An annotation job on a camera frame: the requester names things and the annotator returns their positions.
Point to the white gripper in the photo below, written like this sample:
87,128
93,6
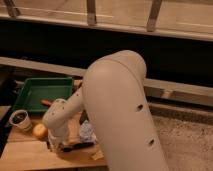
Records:
56,140

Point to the black handled brush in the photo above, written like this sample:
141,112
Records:
74,147

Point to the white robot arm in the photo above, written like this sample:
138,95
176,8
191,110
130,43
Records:
112,94

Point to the red yellow apple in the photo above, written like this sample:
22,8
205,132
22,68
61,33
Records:
40,131

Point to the crumpled grey cloth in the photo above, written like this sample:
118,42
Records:
86,132

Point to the wooden cutting board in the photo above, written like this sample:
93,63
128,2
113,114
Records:
23,152

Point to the orange carrot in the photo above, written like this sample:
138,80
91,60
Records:
46,103

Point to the yellow banana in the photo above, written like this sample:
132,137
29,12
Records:
98,155

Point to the white paper cup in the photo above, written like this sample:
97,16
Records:
21,120

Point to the green plastic tray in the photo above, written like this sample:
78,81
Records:
35,90

